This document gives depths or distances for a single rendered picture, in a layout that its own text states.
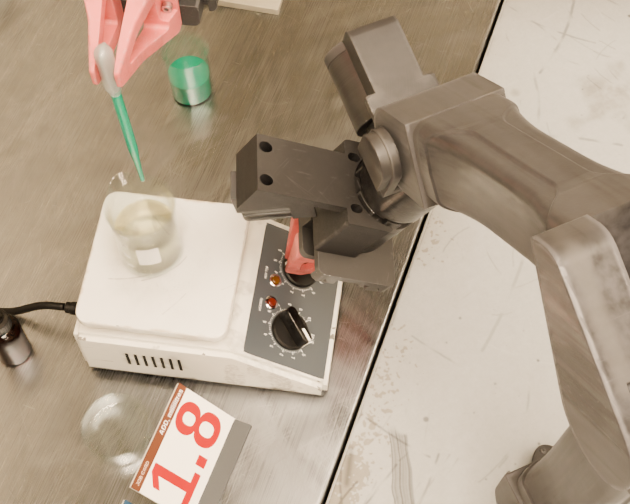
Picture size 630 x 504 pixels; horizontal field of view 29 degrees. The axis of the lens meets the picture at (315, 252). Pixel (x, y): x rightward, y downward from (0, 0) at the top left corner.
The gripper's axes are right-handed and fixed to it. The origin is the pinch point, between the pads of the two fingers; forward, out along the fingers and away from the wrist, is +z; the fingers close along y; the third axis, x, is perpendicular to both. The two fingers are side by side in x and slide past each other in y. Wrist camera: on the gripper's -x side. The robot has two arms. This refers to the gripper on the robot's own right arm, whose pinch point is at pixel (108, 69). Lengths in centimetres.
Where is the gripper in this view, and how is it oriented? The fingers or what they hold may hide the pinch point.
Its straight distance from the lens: 76.1
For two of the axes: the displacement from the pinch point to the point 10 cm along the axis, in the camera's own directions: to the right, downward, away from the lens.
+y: 9.9, 1.1, -0.9
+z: -1.4, 8.7, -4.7
